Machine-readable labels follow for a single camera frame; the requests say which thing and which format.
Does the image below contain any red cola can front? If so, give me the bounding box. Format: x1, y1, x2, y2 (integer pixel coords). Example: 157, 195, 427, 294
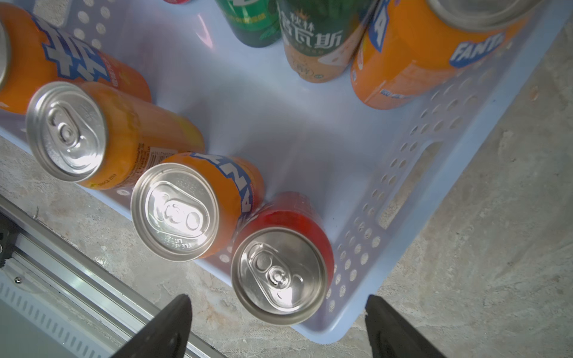
231, 192, 334, 326

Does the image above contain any orange fanta can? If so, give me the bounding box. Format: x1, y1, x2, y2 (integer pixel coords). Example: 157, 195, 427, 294
130, 152, 266, 262
1, 2, 152, 114
351, 0, 541, 110

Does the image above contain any red cola can back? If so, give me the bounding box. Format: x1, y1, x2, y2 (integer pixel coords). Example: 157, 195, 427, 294
164, 0, 190, 4

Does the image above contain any orange fanta can back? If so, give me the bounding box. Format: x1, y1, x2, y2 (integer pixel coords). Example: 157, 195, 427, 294
351, 0, 541, 110

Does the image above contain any aluminium rail frame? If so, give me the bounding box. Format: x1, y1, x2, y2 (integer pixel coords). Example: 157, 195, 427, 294
0, 194, 225, 358

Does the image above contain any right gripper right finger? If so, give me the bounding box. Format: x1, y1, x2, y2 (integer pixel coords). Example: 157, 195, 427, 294
365, 295, 445, 358

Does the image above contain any green sprite can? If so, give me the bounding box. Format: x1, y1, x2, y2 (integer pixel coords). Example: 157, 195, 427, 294
216, 0, 281, 48

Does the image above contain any orange fanta can front left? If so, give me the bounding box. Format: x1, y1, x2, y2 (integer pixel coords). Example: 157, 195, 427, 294
1, 2, 152, 114

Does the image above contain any red cola can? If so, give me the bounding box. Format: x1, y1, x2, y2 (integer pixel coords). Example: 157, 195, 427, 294
164, 0, 190, 4
231, 192, 334, 326

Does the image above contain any light blue plastic basket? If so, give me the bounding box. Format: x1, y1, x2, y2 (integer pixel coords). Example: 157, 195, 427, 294
1, 1, 572, 349

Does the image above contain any yellow orange schweppes can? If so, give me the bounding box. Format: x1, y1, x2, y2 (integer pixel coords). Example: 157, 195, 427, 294
25, 81, 206, 190

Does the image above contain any dark green gold-top can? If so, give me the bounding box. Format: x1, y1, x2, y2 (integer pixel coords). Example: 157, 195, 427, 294
277, 0, 378, 84

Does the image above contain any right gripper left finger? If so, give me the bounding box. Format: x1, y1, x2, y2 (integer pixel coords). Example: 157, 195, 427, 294
112, 294, 192, 358

